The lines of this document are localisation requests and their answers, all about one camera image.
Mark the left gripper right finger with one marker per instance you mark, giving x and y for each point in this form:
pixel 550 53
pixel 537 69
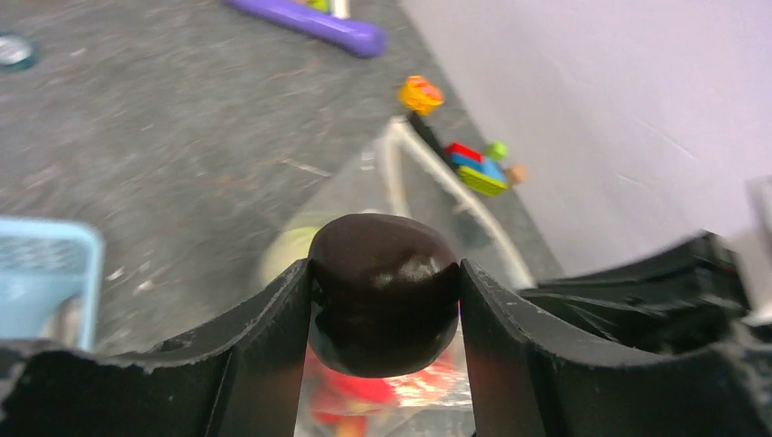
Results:
pixel 532 374

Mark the green cabbage toy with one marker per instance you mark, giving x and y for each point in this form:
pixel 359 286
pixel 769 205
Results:
pixel 292 243

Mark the purple toy flashlight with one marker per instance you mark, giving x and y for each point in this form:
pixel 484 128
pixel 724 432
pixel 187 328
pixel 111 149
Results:
pixel 359 39

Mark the dark plum toy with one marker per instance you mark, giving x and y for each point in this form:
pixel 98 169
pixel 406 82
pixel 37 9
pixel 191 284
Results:
pixel 387 302

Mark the small green cube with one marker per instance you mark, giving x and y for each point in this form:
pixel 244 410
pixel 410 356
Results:
pixel 497 151

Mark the tan wooden cube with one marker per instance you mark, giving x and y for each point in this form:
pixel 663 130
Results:
pixel 516 175

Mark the clear polka dot zip bag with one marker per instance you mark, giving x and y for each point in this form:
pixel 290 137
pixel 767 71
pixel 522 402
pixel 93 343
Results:
pixel 398 174

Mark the white block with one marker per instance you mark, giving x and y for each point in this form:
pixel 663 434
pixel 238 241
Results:
pixel 340 8

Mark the red pomegranate toy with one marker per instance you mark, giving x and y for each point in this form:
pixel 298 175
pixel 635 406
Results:
pixel 345 405

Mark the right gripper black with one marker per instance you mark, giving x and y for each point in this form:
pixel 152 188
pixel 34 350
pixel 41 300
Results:
pixel 675 301

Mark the light blue plastic basket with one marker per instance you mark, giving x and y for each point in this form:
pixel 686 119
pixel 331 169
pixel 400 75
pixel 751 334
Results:
pixel 44 263

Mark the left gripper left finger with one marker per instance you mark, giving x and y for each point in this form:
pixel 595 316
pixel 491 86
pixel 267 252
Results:
pixel 236 375

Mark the yellow butterfly duplo block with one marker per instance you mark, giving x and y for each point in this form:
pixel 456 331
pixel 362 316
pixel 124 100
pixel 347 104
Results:
pixel 420 95

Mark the multicolour duplo stack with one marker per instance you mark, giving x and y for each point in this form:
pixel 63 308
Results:
pixel 477 171

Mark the green lego block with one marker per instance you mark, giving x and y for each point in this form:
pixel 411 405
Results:
pixel 321 5

